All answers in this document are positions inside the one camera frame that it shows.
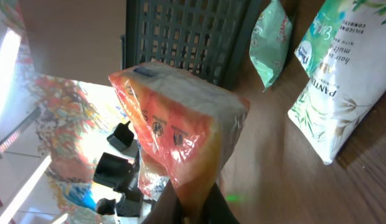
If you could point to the grey plastic mesh basket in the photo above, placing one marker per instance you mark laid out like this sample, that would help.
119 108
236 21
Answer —
205 37

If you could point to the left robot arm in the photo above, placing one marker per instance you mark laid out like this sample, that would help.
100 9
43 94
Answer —
120 172

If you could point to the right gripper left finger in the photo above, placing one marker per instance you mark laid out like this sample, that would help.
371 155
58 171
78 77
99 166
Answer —
167 210

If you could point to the small orange tissue pack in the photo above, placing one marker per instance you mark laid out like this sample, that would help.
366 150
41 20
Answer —
185 123

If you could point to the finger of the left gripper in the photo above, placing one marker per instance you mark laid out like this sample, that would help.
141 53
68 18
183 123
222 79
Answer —
122 137

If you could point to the small teal tissue pack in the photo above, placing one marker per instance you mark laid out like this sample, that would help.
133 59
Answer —
317 39

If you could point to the white green tube brown cap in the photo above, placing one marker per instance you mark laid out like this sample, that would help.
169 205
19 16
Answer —
346 84

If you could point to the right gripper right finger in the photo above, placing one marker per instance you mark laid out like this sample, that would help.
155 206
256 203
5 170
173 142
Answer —
216 209

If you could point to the teal wet wipe pouch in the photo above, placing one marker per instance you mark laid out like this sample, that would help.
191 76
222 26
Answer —
270 42

